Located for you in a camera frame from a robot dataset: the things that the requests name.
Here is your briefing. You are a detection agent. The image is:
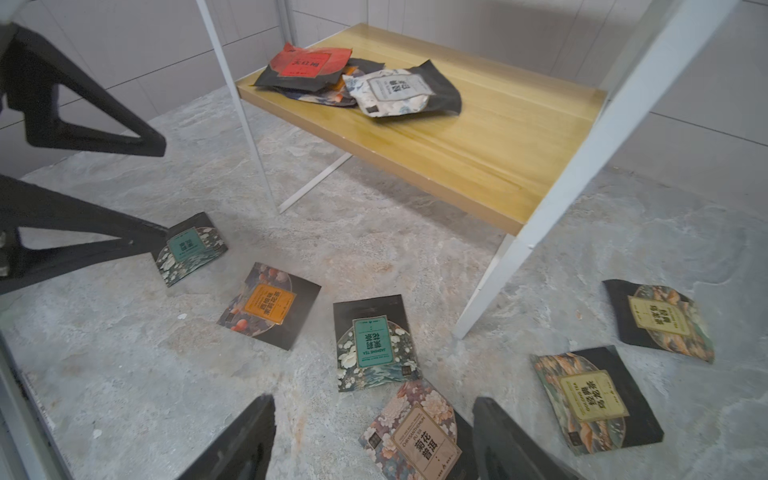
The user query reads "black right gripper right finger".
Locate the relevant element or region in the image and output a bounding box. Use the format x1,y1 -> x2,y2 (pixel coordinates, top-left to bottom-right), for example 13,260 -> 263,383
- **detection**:
473,397 -> 583,480

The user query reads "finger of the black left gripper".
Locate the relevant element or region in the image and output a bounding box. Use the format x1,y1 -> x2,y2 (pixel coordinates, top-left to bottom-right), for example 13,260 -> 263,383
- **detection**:
0,173 -> 170,296
0,22 -> 168,158

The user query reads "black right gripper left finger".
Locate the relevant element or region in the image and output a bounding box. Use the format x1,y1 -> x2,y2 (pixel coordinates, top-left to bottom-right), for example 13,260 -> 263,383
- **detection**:
178,394 -> 276,480

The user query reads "pink label tea bag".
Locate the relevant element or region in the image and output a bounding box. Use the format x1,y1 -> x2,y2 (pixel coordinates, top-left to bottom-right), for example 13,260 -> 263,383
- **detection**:
359,379 -> 479,480

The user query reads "yellow label tea bag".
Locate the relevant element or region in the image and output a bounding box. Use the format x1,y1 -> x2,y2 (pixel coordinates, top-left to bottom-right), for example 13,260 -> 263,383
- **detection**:
530,345 -> 664,456

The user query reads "orange label tea bag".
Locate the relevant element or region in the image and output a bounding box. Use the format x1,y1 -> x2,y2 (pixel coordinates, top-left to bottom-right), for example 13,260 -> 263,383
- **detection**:
217,262 -> 321,351

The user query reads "teal label tea bag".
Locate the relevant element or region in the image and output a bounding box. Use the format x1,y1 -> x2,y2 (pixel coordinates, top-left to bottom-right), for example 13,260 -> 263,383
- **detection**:
333,294 -> 422,392

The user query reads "dark teal floral tea bag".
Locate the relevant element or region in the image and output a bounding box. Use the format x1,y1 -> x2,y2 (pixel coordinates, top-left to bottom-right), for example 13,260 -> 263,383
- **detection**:
151,212 -> 228,287

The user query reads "floral pattern tea bag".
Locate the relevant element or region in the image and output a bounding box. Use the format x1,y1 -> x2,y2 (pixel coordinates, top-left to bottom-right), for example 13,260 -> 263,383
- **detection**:
603,279 -> 715,364

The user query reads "red label tea bag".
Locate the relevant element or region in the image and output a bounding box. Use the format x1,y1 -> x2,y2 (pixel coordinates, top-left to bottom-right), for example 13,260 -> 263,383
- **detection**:
254,43 -> 352,92

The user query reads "dark orange floral tea bag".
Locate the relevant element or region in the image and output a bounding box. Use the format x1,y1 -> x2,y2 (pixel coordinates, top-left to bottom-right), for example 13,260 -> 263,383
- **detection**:
273,57 -> 385,107

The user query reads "wooden two-tier shelf white frame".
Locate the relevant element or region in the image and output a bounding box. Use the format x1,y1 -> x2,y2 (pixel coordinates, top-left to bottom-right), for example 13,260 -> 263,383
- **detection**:
197,1 -> 735,338

